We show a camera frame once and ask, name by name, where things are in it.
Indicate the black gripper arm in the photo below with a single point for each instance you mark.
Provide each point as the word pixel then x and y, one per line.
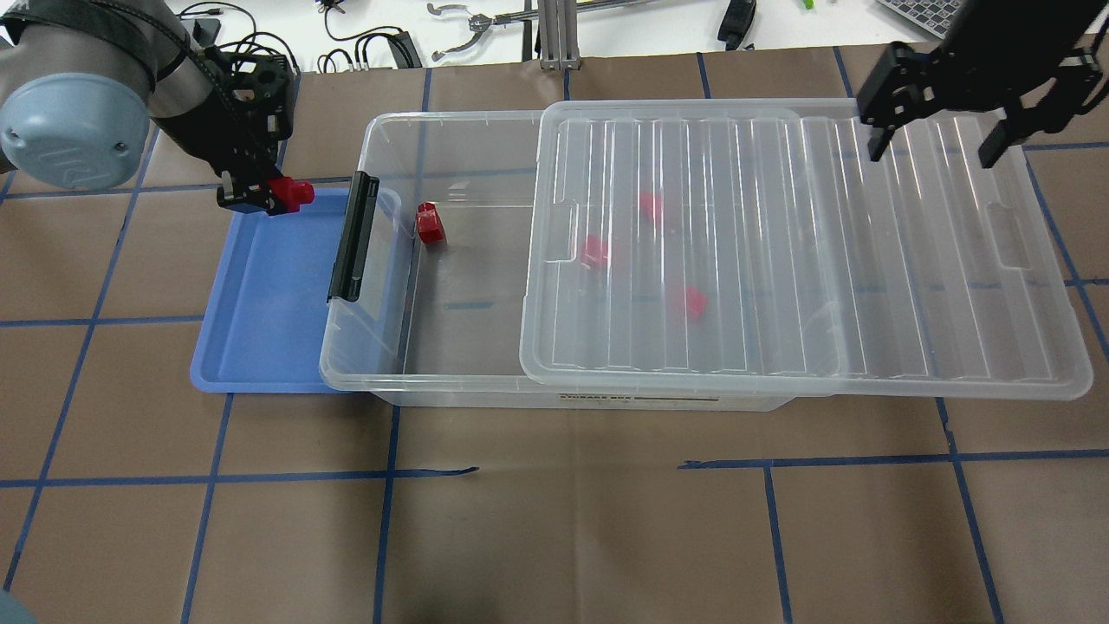
pixel 227 130

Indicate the red block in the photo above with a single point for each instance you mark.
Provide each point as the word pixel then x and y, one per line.
pixel 651 209
pixel 288 196
pixel 692 304
pixel 430 227
pixel 595 253

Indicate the clear ribbed box lid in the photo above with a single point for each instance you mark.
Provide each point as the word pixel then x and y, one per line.
pixel 828 274

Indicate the clear plastic storage box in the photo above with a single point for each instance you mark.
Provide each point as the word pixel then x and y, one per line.
pixel 439 325

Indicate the blue plastic tray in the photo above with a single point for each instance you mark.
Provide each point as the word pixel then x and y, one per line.
pixel 265 318

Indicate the red block in box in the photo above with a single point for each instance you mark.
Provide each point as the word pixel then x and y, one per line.
pixel 430 227

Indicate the red block under lid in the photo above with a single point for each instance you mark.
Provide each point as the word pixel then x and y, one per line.
pixel 595 253
pixel 651 209
pixel 692 304

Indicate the black power adapter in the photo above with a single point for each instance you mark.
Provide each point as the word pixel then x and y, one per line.
pixel 735 23

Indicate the black box latch handle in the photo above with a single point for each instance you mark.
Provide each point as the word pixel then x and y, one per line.
pixel 349 266

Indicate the aluminium frame post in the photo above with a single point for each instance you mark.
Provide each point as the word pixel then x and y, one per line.
pixel 558 35

